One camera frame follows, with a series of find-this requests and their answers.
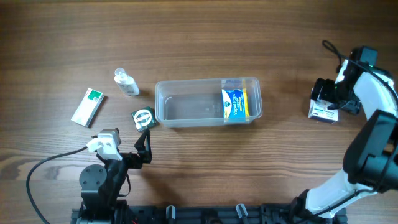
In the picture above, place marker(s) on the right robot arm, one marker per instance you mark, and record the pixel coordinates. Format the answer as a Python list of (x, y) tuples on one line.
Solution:
[(370, 162)]

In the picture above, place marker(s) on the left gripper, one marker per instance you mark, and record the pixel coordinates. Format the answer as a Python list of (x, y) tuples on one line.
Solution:
[(137, 158)]

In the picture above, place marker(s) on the white plastic bottle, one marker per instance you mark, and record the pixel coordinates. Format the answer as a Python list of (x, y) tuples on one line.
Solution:
[(125, 82)]

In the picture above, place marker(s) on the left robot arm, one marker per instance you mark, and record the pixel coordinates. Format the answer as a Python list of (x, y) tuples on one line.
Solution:
[(101, 184)]

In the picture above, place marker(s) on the white blue medicine box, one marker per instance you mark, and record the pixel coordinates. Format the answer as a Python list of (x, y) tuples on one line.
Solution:
[(319, 111)]

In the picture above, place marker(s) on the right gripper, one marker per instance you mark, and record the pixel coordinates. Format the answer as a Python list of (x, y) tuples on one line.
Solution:
[(324, 92)]

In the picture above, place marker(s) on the clear plastic container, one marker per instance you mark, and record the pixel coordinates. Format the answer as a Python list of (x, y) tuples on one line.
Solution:
[(193, 103)]

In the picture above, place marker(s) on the green round floss pack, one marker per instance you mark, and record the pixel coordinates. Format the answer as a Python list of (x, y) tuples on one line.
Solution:
[(144, 118)]

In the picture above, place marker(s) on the white green medicine box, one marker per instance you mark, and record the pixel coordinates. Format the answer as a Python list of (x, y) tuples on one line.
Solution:
[(88, 107)]

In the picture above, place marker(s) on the blue yellow VapoDrops box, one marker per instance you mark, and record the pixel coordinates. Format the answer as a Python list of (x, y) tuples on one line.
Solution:
[(235, 103)]

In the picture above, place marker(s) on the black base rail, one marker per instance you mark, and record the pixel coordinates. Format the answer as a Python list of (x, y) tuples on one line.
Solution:
[(267, 213)]

